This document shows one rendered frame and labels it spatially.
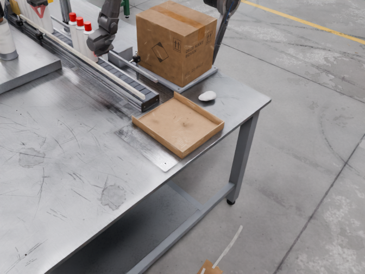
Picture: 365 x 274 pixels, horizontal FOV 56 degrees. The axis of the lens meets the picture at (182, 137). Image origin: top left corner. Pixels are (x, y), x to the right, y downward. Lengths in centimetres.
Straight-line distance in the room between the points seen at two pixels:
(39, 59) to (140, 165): 86
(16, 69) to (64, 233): 95
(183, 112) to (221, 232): 88
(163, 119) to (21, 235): 71
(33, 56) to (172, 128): 85
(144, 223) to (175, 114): 65
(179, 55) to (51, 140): 66
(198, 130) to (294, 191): 115
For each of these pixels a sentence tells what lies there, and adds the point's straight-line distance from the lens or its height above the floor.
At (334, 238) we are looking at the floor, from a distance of 234.
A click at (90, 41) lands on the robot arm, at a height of 109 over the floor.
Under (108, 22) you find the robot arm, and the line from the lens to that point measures 156.
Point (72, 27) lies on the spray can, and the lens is 186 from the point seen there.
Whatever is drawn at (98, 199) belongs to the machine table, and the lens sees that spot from 126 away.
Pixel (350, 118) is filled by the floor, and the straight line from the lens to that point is 322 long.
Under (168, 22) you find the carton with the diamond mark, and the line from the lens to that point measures 165.
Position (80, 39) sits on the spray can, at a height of 98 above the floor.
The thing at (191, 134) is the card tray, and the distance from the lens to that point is 146.
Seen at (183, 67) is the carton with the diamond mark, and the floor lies 96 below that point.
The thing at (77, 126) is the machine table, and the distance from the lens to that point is 154.
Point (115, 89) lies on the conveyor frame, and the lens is 167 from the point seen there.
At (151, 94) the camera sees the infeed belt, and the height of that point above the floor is 88.
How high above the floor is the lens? 183
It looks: 44 degrees down
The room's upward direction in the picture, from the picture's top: 3 degrees clockwise
